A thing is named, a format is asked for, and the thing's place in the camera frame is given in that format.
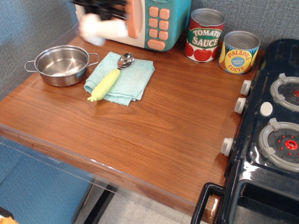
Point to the orange plush toy corner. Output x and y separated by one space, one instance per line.
8 220

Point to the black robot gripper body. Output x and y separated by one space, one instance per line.
118 5

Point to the dark blue toy stove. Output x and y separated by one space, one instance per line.
262 174

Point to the teal toy microwave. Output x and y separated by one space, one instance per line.
153 24

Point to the light blue folded cloth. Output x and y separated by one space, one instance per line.
131 83

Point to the white stove knob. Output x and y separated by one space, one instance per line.
226 146
246 87
239 106

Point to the pineapple slices can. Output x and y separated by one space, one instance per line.
239 51

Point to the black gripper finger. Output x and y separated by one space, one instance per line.
107 13
92 9

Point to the white stove knob middle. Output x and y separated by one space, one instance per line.
239 106

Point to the yellow handled metal spoon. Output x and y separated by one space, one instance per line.
103 87

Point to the silver metal pot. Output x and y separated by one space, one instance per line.
63 65

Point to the tomato sauce can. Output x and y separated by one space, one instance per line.
205 30

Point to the plush white brown mushroom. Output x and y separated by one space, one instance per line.
96 32

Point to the white stove knob upper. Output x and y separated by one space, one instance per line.
246 87

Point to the white stove knob lower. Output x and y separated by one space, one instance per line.
226 146

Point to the black table leg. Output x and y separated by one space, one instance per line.
101 205

